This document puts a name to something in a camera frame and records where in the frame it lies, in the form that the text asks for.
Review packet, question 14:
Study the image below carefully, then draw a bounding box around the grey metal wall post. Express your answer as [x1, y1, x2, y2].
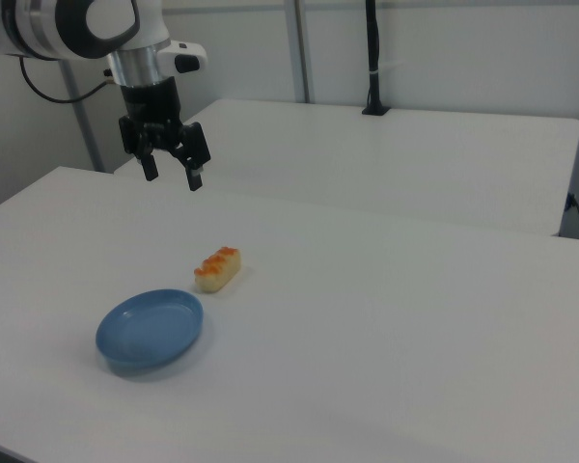
[289, 0, 316, 103]
[57, 60, 108, 174]

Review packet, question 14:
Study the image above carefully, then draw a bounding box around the white side table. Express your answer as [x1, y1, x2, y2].
[113, 98, 579, 237]

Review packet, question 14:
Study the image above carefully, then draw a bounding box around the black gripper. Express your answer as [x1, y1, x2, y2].
[118, 76, 210, 193]

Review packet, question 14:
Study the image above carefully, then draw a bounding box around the black camera stand pole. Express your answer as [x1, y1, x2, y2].
[361, 0, 392, 117]

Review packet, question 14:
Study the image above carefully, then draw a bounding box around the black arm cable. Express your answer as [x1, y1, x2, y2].
[18, 56, 115, 104]

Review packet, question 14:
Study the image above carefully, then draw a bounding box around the bread with orange topping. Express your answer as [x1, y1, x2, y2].
[193, 246, 246, 294]

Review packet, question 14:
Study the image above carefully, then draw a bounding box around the black wall power cable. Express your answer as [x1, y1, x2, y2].
[564, 191, 579, 241]

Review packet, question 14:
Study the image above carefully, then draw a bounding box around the blue plastic plate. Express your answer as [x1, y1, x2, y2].
[95, 287, 206, 376]

